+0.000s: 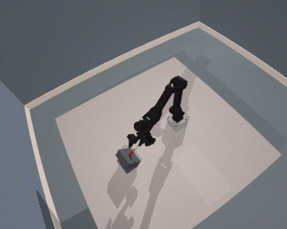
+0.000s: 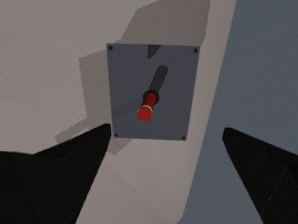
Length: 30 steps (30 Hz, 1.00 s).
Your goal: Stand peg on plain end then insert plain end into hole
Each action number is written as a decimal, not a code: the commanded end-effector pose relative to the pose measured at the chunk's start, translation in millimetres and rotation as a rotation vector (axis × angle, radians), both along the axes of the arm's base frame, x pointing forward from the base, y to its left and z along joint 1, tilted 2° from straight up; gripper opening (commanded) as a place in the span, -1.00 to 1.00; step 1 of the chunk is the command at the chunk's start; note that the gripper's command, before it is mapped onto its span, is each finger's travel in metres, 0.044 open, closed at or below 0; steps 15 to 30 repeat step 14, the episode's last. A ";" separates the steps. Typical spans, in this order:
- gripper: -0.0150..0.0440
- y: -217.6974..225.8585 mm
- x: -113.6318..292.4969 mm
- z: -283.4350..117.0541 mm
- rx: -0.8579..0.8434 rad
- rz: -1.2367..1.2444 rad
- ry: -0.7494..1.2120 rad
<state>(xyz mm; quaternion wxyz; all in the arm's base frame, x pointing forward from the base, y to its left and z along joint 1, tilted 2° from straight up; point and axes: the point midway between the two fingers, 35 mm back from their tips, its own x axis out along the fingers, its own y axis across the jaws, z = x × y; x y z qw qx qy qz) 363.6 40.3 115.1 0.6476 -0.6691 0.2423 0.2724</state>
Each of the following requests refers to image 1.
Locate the dark grey panel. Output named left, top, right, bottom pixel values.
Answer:
left=116, top=149, right=141, bottom=174

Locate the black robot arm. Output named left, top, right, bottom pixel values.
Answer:
left=134, top=76, right=187, bottom=147

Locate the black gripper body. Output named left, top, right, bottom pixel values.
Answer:
left=127, top=131, right=150, bottom=144

